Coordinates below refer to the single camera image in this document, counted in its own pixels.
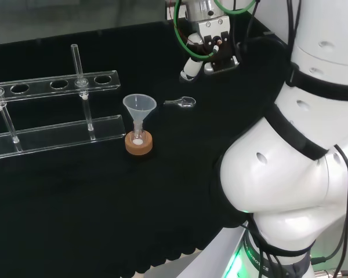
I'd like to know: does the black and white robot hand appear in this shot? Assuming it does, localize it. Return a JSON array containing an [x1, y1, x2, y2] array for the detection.
[[179, 14, 240, 83]]

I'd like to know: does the clear plastic funnel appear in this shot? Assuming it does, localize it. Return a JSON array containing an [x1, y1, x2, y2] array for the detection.
[[122, 94, 158, 137]]

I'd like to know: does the glass weighing funnel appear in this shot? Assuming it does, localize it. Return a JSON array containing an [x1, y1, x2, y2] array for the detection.
[[163, 96, 197, 110]]

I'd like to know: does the glass round-bottom flask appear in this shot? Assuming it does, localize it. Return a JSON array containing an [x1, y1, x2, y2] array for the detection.
[[130, 121, 147, 147]]

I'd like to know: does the black bench cloth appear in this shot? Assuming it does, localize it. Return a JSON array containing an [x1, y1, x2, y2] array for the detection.
[[0, 19, 292, 276]]

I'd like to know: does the green cable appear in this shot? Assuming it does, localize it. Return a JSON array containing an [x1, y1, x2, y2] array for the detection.
[[173, 0, 258, 62]]

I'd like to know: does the cork ring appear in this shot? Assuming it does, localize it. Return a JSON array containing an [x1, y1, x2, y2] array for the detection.
[[125, 130, 154, 156]]

